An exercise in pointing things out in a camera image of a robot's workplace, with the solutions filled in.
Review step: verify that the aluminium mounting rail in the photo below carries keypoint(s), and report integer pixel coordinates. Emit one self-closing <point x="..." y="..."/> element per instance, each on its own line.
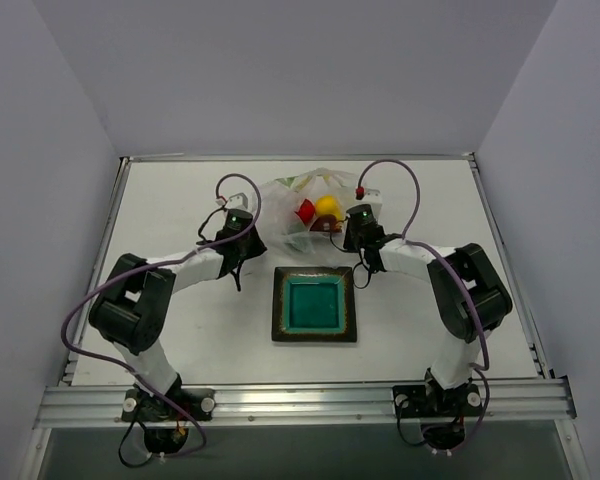
<point x="307" y="403"/>

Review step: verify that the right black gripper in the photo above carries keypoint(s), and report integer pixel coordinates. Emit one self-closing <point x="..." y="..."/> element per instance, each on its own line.
<point x="353" y="240"/>

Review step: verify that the teal square ceramic plate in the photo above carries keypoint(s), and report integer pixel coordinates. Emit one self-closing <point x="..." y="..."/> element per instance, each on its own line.
<point x="313" y="305"/>

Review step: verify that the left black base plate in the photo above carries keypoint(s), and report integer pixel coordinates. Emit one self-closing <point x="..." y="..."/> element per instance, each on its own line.
<point x="140" y="405"/>

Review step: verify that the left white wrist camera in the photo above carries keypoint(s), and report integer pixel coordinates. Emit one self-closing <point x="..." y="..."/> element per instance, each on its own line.
<point x="239" y="201"/>

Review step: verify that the green fake fruit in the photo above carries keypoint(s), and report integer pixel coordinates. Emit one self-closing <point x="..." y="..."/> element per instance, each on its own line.
<point x="298" y="244"/>

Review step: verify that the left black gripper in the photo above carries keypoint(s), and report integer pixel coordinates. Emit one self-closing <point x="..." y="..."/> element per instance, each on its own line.
<point x="253" y="245"/>

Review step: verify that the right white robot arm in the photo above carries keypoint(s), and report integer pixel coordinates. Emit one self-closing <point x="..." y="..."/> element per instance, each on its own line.
<point x="471" y="298"/>

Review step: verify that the dark purple fake fruit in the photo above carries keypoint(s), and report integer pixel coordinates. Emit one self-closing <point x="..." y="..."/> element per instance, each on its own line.
<point x="327" y="224"/>

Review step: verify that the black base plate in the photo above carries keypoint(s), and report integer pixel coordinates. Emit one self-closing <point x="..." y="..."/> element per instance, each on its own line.
<point x="140" y="405"/>
<point x="428" y="400"/>

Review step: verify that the red fake apple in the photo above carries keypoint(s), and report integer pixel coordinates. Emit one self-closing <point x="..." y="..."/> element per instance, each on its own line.
<point x="306" y="211"/>

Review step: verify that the translucent plastic bag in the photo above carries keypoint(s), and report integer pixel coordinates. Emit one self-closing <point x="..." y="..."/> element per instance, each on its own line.
<point x="277" y="221"/>

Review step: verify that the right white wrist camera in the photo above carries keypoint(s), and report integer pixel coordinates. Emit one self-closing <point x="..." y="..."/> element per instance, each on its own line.
<point x="371" y="197"/>

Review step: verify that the yellow fake lemon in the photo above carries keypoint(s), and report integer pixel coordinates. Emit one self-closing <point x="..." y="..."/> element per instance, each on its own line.
<point x="328" y="205"/>

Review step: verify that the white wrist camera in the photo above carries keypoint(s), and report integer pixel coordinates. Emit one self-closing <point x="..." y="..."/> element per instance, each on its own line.
<point x="239" y="201"/>
<point x="371" y="197"/>

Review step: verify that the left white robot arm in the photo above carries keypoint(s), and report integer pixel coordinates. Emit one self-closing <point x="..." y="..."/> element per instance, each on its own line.
<point x="131" y="313"/>

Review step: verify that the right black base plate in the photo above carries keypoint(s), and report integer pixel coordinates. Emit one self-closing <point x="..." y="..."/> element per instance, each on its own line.
<point x="428" y="400"/>

